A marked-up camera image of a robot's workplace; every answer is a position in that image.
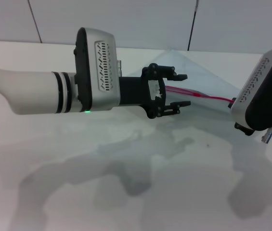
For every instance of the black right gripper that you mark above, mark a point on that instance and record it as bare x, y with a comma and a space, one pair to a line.
245, 130

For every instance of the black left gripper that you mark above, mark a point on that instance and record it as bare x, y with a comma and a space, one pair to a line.
133, 91

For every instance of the clear document bag red zipper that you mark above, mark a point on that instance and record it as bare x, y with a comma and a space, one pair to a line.
198, 79

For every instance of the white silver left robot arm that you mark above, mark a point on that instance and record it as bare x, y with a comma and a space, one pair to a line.
29, 92

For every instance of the silver black right wrist camera box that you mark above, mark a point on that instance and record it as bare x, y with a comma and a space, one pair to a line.
263, 96

